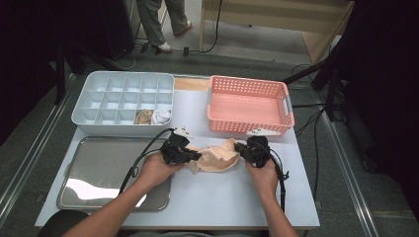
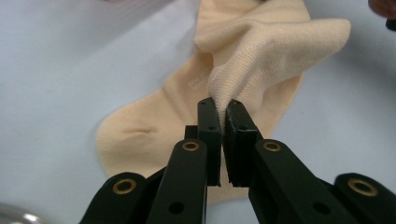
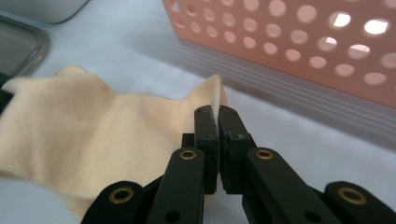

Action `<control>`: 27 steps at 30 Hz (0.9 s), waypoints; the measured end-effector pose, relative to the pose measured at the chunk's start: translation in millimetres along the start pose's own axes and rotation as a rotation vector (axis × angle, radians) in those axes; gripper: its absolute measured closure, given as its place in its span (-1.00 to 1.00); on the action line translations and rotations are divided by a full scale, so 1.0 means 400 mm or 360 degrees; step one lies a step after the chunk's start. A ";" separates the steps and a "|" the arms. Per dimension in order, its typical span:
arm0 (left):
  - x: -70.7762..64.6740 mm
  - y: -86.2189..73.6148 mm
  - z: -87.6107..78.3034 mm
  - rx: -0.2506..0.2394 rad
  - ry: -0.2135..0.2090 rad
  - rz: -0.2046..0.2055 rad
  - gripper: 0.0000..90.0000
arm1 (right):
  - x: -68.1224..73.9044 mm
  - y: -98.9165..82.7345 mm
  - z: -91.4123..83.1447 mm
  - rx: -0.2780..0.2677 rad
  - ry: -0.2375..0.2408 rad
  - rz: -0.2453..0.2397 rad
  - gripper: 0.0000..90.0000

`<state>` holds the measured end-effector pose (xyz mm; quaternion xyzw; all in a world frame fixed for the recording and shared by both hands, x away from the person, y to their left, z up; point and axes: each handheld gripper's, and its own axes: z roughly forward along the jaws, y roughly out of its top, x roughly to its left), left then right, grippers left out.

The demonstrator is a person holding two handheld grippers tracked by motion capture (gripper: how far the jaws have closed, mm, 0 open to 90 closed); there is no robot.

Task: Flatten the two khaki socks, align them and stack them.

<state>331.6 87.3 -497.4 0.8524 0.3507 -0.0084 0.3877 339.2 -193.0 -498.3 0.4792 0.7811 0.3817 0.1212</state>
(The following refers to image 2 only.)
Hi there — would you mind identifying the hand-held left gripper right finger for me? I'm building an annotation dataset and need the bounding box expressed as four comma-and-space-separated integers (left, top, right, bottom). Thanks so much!
223, 99, 359, 224

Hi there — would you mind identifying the translucent grey box lid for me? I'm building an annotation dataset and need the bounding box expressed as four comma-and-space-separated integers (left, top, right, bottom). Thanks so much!
0, 202, 48, 224

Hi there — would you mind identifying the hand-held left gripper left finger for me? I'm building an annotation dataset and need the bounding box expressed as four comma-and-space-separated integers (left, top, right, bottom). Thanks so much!
146, 96, 222, 224

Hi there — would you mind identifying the peach sock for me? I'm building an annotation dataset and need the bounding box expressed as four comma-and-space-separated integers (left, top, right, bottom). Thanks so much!
96, 50, 304, 203
193, 0, 352, 125

